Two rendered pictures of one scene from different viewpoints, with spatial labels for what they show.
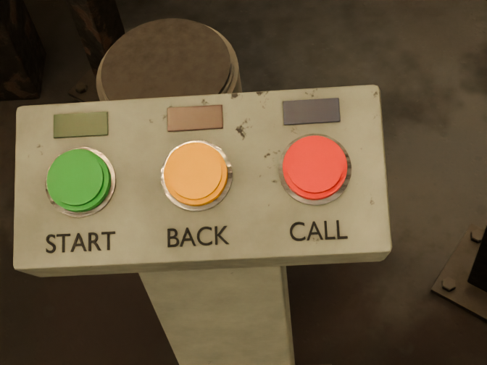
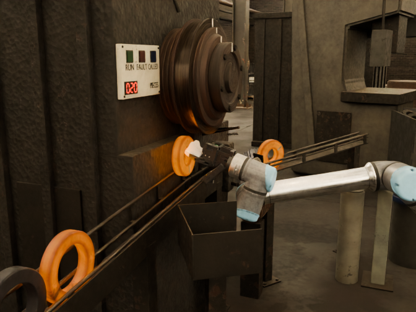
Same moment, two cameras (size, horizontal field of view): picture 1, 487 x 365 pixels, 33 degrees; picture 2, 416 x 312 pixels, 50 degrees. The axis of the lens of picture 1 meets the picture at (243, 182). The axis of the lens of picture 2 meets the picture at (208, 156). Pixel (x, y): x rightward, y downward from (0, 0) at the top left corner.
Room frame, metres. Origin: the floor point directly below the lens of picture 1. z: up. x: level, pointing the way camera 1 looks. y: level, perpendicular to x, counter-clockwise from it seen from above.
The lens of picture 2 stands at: (0.59, 2.43, 1.20)
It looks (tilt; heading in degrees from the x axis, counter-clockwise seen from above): 12 degrees down; 285
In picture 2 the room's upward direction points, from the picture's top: straight up
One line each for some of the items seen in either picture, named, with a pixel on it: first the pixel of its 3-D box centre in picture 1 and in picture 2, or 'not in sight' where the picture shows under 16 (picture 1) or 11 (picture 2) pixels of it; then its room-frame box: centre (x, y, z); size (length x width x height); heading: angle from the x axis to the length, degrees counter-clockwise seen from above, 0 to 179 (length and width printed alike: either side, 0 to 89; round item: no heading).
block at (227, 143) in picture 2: not in sight; (221, 166); (1.08, 0.38, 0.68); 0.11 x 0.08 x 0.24; 173
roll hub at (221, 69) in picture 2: not in sight; (227, 77); (1.00, 0.62, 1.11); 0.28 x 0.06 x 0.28; 83
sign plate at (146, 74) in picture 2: not in sight; (140, 70); (1.25, 0.94, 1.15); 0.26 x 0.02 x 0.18; 83
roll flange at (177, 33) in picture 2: not in sight; (187, 77); (1.18, 0.60, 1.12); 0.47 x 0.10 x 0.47; 83
